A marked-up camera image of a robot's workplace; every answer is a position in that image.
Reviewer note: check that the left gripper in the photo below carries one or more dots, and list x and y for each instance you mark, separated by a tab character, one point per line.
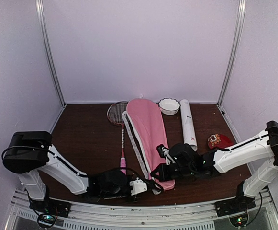
145	189

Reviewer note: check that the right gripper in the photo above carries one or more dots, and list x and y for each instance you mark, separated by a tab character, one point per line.
163	176

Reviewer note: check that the white shuttlecock tube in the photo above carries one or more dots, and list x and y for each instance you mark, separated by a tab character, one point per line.
188	130

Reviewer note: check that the pink racket bag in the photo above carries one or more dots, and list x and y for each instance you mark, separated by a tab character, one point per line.
146	130

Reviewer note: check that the pink badminton racket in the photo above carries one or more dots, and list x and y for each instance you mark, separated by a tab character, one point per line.
114	115

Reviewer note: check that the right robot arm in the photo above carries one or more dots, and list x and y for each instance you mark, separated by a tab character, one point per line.
182	160

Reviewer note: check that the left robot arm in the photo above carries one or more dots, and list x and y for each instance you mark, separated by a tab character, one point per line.
30	152

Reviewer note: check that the red floral plate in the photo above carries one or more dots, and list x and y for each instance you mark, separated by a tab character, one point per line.
218	141

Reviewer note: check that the white scalloped bowl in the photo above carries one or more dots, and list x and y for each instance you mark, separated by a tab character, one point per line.
169	106

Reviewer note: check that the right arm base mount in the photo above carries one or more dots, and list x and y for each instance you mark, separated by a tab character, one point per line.
236	209

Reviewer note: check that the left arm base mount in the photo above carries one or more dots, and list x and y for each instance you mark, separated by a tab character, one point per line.
48	211

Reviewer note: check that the metal base rail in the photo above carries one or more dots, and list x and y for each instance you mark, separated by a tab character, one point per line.
196	216

